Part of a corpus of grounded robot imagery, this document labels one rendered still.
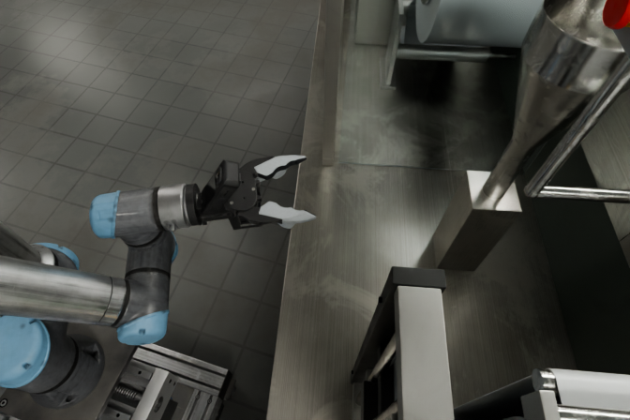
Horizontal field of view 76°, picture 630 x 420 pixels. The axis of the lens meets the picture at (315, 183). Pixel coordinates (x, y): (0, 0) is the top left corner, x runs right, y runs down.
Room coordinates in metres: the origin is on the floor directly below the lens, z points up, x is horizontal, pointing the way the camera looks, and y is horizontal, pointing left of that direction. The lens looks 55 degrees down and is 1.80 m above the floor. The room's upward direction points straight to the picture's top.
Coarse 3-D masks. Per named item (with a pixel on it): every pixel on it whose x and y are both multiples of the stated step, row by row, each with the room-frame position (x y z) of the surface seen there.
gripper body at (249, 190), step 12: (252, 180) 0.39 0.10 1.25; (192, 192) 0.37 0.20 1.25; (240, 192) 0.37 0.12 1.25; (252, 192) 0.37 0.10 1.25; (192, 204) 0.35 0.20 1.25; (228, 204) 0.35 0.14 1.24; (240, 204) 0.35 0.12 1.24; (252, 204) 0.35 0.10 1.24; (192, 216) 0.33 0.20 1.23; (204, 216) 0.36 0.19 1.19; (216, 216) 0.36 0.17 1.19; (228, 216) 0.34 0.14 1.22; (240, 228) 0.35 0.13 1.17
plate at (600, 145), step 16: (624, 96) 0.56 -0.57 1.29; (608, 112) 0.56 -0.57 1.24; (624, 112) 0.53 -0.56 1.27; (592, 128) 0.57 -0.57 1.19; (608, 128) 0.53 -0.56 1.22; (624, 128) 0.50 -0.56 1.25; (592, 144) 0.54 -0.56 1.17; (608, 144) 0.51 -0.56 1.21; (624, 144) 0.48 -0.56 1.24; (592, 160) 0.51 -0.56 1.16; (608, 160) 0.48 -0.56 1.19; (624, 160) 0.45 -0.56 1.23; (608, 176) 0.45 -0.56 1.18; (624, 176) 0.43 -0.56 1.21; (608, 208) 0.40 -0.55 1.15; (624, 208) 0.38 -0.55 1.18; (624, 224) 0.35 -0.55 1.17; (624, 240) 0.33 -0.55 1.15
